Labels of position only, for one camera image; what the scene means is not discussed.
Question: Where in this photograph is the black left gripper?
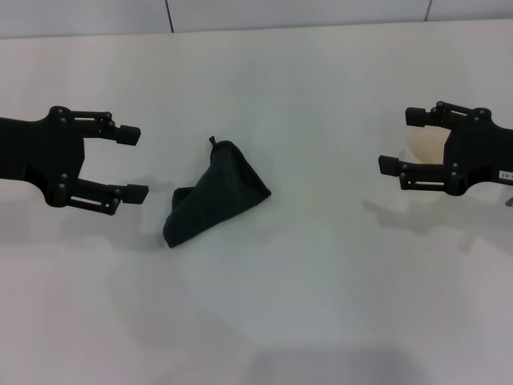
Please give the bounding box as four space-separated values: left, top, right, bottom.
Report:
0 106 150 217

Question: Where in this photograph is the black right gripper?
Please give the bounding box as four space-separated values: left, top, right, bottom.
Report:
378 100 513 198

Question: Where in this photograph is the white paper cup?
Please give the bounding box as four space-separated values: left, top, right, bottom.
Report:
398 127 454 201

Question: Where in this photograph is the dark blue rag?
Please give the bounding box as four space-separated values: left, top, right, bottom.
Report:
161 136 273 249

